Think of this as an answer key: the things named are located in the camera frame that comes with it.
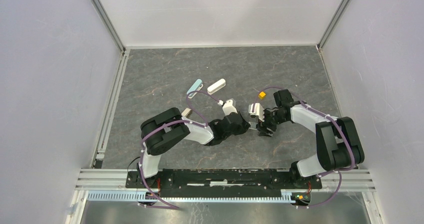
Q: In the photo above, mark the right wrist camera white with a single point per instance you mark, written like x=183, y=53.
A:
x=256, y=110

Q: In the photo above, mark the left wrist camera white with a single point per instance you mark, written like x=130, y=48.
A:
x=228, y=106

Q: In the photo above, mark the staple box grey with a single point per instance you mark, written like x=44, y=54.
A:
x=253, y=125

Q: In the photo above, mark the light blue stapler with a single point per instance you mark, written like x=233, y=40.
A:
x=196, y=86

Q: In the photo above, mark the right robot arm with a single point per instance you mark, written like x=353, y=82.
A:
x=338, y=146

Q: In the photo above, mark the yellow cube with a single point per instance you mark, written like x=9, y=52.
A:
x=262, y=95

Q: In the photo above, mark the white stapler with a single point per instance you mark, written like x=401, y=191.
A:
x=216, y=86

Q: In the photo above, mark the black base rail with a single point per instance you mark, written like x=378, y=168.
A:
x=228, y=183

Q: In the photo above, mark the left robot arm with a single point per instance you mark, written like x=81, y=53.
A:
x=162, y=132

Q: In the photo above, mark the small beige stapler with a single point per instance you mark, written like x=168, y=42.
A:
x=187, y=112

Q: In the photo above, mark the white cable tray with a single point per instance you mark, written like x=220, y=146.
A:
x=145, y=197

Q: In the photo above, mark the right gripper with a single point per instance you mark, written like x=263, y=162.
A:
x=262, y=126

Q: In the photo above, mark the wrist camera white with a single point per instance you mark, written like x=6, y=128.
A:
x=228, y=106
x=256, y=110

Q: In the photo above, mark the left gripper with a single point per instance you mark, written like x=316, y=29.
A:
x=243, y=127

